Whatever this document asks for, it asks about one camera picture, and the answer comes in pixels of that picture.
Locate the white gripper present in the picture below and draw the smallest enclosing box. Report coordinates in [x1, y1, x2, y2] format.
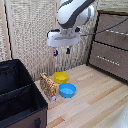
[46, 29, 81, 58]

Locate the yellow bowl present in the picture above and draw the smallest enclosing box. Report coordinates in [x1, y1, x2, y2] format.
[53, 71, 70, 85]

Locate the beige woven folding screen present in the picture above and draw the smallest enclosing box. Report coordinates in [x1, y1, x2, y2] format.
[0, 0, 128, 83]

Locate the blue bowl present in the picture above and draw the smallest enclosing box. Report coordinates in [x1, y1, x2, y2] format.
[58, 82, 77, 99]

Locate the brown drawer cabinet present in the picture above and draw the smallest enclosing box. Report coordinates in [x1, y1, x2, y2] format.
[86, 9, 128, 84]

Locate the black fabric storage box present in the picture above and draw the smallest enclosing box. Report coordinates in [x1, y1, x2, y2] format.
[0, 58, 49, 128]

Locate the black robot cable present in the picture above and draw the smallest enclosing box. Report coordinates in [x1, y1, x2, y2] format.
[79, 16, 128, 37]

